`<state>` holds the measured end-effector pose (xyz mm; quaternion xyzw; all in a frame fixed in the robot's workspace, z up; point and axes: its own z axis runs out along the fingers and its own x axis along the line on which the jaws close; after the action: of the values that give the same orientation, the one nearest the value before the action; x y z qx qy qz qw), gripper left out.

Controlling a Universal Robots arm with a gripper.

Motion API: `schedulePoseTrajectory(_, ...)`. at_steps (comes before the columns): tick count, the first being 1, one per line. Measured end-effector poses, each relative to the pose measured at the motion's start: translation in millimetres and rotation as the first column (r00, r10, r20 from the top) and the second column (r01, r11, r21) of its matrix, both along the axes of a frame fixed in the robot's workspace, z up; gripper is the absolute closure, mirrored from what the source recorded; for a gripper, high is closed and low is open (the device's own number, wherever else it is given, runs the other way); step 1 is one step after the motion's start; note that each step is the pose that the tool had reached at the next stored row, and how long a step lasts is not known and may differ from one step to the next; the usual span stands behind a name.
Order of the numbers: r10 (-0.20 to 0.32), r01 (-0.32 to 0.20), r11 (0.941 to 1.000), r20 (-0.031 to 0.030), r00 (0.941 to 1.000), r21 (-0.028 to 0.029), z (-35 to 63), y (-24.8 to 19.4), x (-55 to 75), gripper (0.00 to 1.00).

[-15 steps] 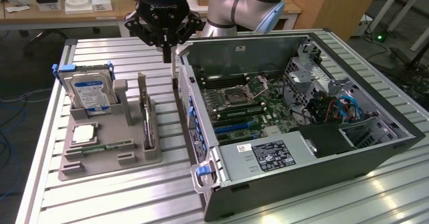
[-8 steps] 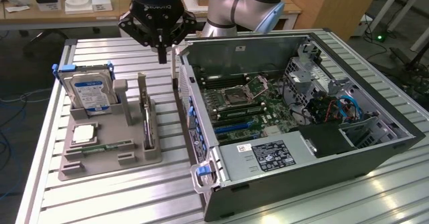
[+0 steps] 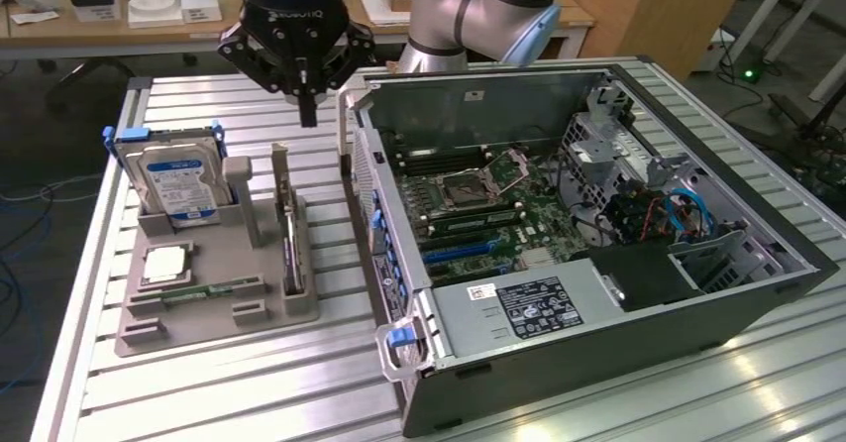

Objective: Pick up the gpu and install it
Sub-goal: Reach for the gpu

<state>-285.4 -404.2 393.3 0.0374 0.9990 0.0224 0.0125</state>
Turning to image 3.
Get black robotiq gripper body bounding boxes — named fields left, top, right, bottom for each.
left=237, top=0, right=351, bottom=61

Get green gpu card with bracket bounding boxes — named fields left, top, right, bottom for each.
left=269, top=142, right=309, bottom=297

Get white paper sheets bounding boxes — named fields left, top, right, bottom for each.
left=359, top=0, right=415, bottom=27

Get white labelled box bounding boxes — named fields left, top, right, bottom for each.
left=179, top=0, right=220, bottom=25

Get white box with round recess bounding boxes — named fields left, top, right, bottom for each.
left=127, top=0, right=184, bottom=30

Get long wooden desk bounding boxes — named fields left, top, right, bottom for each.
left=0, top=0, right=596, bottom=74

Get white box with black top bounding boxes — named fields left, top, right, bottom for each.
left=69, top=0, right=120, bottom=23

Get hard disk with blue carrier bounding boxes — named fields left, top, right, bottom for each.
left=101, top=120, right=229, bottom=230

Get cpu socket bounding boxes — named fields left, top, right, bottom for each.
left=440, top=168, right=503, bottom=210

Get metal socket cover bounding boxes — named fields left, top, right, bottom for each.
left=485, top=148, right=530, bottom=190

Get white paper slip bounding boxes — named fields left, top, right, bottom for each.
left=9, top=10, right=61, bottom=25

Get installed ram stick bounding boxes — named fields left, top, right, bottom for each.
left=428, top=206, right=520, bottom=238

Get black expansion slot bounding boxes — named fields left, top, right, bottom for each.
left=419, top=231, right=492, bottom=254

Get metal disk bay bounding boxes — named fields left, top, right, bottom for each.
left=560, top=112, right=662, bottom=200
left=667, top=228, right=791, bottom=295

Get grey parts rack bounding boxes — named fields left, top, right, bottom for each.
left=112, top=156, right=324, bottom=359

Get green motherboard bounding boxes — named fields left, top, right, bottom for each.
left=388, top=139, right=596, bottom=287

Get blue expansion slot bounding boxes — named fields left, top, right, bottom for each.
left=421, top=241, right=504, bottom=266

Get silver cpu chip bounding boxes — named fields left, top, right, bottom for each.
left=141, top=247, right=191, bottom=282

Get green ram stick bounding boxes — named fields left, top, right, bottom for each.
left=157, top=282, right=236, bottom=304

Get wooden cabinet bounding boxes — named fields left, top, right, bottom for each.
left=580, top=0, right=759, bottom=79

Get silver chipset heatsink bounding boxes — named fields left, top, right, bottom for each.
left=520, top=251, right=564, bottom=271

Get black case fan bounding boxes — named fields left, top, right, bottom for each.
left=607, top=193, right=662, bottom=245

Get grey power supply unit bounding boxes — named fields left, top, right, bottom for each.
left=421, top=258, right=627, bottom=359

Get open black pc case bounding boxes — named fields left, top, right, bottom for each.
left=335, top=62, right=842, bottom=438

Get blue wire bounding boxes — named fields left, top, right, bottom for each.
left=663, top=191, right=715, bottom=238

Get white desk frame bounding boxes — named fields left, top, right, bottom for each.
left=719, top=0, right=846, bottom=101

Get blue floor cable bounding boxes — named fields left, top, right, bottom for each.
left=0, top=164, right=61, bottom=394

